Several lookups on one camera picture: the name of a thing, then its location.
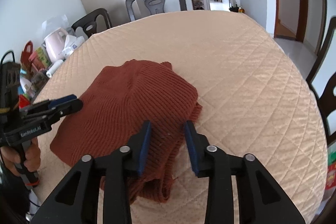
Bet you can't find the red paper bag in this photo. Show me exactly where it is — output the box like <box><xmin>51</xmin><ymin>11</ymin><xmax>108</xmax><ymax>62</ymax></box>
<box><xmin>20</xmin><ymin>41</ymin><xmax>33</xmax><ymax>71</ymax></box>

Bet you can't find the green snack packet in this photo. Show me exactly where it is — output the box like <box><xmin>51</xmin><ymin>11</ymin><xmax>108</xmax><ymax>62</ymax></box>
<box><xmin>35</xmin><ymin>47</ymin><xmax>52</xmax><ymax>68</ymax></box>

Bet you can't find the red box on floor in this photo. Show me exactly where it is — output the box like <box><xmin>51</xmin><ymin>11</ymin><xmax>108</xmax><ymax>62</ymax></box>
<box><xmin>325</xmin><ymin>162</ymin><xmax>336</xmax><ymax>190</ymax></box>

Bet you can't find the red container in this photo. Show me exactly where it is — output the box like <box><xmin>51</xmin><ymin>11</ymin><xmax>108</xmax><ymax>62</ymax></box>
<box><xmin>19</xmin><ymin>94</ymin><xmax>31</xmax><ymax>109</ymax></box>

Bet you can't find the white tissue pack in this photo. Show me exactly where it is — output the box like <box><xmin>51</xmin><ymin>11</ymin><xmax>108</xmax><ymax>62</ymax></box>
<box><xmin>62</xmin><ymin>35</ymin><xmax>85</xmax><ymax>59</ymax></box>

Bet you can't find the black chair right side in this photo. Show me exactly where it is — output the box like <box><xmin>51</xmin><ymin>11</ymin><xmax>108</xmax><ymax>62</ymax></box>
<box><xmin>306</xmin><ymin>16</ymin><xmax>335</xmax><ymax>143</ymax></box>

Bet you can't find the beige quilted table cover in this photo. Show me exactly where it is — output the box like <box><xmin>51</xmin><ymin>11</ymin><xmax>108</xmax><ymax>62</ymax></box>
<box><xmin>37</xmin><ymin>11</ymin><xmax>327</xmax><ymax>223</ymax></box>

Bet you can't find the rust red knit sweater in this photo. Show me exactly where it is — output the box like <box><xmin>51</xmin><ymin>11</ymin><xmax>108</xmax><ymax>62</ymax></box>
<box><xmin>50</xmin><ymin>60</ymin><xmax>202</xmax><ymax>202</ymax></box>

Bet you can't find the white paper roll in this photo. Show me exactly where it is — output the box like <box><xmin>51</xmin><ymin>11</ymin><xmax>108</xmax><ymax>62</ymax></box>
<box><xmin>46</xmin><ymin>60</ymin><xmax>64</xmax><ymax>79</ymax></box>

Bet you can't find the person's left hand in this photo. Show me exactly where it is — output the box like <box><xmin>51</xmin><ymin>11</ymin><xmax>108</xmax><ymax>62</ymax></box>
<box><xmin>1</xmin><ymin>139</ymin><xmax>41</xmax><ymax>176</ymax></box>

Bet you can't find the pink electric kettle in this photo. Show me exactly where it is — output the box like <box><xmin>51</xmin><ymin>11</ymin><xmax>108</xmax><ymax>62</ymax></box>
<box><xmin>44</xmin><ymin>27</ymin><xmax>68</xmax><ymax>63</ymax></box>

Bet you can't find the black chair left back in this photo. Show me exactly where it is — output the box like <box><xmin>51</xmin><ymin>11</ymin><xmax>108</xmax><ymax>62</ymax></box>
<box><xmin>71</xmin><ymin>8</ymin><xmax>112</xmax><ymax>38</ymax></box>

